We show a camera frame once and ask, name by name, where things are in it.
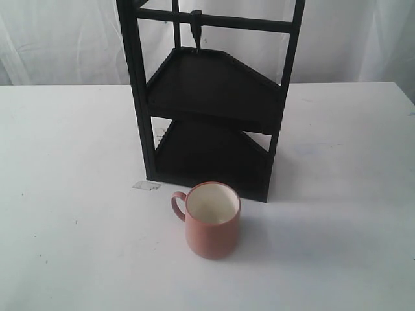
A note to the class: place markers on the pink ceramic mug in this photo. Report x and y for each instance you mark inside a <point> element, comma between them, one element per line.
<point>211,214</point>

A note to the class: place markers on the black two-tier shelf rack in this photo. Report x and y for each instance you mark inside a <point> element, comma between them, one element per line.
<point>207,116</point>

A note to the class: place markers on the clear tape piece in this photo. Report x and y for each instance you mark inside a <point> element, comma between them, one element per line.
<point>146,185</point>

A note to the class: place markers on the white backdrop curtain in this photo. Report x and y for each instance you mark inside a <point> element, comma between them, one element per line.
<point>80,42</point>

